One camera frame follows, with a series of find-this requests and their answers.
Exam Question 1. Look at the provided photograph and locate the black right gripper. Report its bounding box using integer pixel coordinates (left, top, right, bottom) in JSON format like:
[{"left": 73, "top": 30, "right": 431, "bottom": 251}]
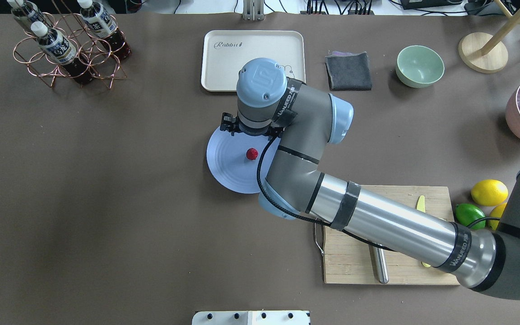
[{"left": 219, "top": 112, "right": 285, "bottom": 137}]

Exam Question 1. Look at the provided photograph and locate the blue round plate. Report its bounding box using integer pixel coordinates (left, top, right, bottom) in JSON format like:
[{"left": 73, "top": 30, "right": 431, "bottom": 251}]
[{"left": 206, "top": 128, "right": 269, "bottom": 194}]

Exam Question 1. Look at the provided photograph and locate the red strawberry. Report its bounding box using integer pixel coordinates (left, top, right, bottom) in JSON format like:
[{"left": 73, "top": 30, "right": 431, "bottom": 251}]
[{"left": 246, "top": 148, "right": 259, "bottom": 161}]

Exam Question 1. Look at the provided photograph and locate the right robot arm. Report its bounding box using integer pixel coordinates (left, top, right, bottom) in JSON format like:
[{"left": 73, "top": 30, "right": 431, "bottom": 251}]
[{"left": 220, "top": 58, "right": 520, "bottom": 300}]

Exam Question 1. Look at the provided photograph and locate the cream rabbit tray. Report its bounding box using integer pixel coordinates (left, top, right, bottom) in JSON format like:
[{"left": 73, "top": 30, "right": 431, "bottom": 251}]
[{"left": 200, "top": 30, "right": 307, "bottom": 92}]

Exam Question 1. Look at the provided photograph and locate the grey folded cloth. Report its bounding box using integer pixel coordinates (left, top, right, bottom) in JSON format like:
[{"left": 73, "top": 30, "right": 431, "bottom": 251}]
[{"left": 325, "top": 51, "right": 373, "bottom": 91}]

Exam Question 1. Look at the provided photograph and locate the back right tea bottle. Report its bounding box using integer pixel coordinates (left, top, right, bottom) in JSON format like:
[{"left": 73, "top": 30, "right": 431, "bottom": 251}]
[{"left": 78, "top": 0, "right": 131, "bottom": 61}]

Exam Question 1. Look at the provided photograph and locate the tea bottle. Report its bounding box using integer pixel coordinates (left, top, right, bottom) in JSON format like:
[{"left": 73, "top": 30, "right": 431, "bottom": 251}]
[
  {"left": 7, "top": 0, "right": 52, "bottom": 35},
  {"left": 78, "top": 0, "right": 131, "bottom": 61},
  {"left": 31, "top": 21, "right": 94, "bottom": 85}
]

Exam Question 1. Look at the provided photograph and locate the wooden cutting board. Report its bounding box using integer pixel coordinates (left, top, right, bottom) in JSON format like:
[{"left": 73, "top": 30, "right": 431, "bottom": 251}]
[{"left": 323, "top": 185, "right": 460, "bottom": 286}]

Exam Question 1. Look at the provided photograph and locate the front tea bottle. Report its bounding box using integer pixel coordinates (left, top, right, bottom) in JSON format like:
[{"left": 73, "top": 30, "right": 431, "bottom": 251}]
[{"left": 31, "top": 21, "right": 94, "bottom": 85}]

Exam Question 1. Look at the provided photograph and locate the green bowl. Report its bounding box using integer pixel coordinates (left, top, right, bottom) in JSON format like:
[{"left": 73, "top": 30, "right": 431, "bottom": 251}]
[{"left": 395, "top": 45, "right": 445, "bottom": 88}]

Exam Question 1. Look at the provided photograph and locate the steel muddler black tip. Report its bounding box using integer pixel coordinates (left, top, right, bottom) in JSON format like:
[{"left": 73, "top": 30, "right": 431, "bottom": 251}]
[{"left": 370, "top": 246, "right": 390, "bottom": 284}]

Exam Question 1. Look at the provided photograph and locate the yellow plastic knife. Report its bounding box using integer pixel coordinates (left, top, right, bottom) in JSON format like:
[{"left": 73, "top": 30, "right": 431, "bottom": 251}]
[{"left": 416, "top": 195, "right": 431, "bottom": 268}]

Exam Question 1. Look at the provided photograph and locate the back left tea bottle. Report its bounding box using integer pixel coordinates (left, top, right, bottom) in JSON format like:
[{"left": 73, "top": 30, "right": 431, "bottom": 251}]
[{"left": 7, "top": 0, "right": 52, "bottom": 35}]

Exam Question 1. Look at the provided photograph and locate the green lime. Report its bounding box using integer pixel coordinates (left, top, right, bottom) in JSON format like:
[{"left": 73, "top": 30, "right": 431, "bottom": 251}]
[{"left": 454, "top": 203, "right": 486, "bottom": 227}]

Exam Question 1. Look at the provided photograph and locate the wooden cup stand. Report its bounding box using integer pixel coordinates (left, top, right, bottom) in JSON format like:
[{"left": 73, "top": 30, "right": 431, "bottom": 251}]
[{"left": 458, "top": 0, "right": 520, "bottom": 74}]

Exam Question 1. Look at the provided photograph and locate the upper whole lemon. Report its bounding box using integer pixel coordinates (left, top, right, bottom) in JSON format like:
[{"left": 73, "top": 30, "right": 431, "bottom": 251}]
[{"left": 470, "top": 179, "right": 508, "bottom": 206}]

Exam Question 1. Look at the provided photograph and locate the whole lemon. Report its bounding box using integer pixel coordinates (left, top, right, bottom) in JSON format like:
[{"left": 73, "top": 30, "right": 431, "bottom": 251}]
[
  {"left": 487, "top": 202, "right": 507, "bottom": 230},
  {"left": 470, "top": 179, "right": 508, "bottom": 206}
]

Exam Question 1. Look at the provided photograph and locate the lower whole lemon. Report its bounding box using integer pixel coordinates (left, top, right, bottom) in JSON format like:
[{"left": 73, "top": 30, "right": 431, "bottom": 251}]
[{"left": 487, "top": 202, "right": 507, "bottom": 230}]

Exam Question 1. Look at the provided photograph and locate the grey metal bracket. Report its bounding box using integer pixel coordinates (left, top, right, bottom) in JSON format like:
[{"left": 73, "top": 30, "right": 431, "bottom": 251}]
[{"left": 242, "top": 0, "right": 265, "bottom": 21}]

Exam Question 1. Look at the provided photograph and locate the copper wire bottle rack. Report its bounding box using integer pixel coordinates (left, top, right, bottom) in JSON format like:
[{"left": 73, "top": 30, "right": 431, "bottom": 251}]
[{"left": 9, "top": 0, "right": 132, "bottom": 88}]

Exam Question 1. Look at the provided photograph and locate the white mount plate with screws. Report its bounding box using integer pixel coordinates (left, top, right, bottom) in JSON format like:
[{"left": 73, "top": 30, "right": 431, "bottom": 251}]
[{"left": 192, "top": 310, "right": 311, "bottom": 325}]

